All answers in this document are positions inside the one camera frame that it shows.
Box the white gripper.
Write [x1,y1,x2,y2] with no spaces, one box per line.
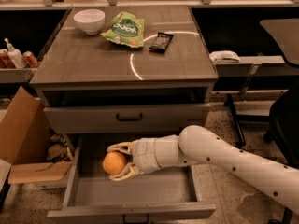
[107,135,199,182]

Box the orange fruit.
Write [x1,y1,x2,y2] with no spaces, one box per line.
[102,151,127,175]

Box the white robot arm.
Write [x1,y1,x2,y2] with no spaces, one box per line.
[107,125,299,214]

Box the closed top drawer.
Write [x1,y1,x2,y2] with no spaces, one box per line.
[44,103,210,134]

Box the open middle drawer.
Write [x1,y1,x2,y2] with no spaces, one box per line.
[48,133,216,224]

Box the grey drawer cabinet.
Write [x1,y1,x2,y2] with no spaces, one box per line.
[29,5,219,224]

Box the brown cardboard box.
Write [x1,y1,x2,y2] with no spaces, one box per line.
[0,87,72,189]

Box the black snack bar wrapper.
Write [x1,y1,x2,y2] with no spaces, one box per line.
[149,32,174,53]

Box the green snack bag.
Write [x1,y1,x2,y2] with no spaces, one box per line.
[101,11,144,49]

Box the red soda can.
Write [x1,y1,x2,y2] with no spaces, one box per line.
[0,49,15,68]
[23,51,39,68]

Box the white ceramic bowl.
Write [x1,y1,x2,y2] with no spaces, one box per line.
[74,9,106,35]

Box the grey side shelf left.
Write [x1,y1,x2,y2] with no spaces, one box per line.
[0,68,36,84]

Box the white pump bottle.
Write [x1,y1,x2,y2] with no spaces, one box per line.
[5,38,26,69]

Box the black office chair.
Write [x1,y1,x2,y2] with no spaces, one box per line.
[225,18,299,224]

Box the red soda can left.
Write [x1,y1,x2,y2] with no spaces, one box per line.
[0,49,15,68]

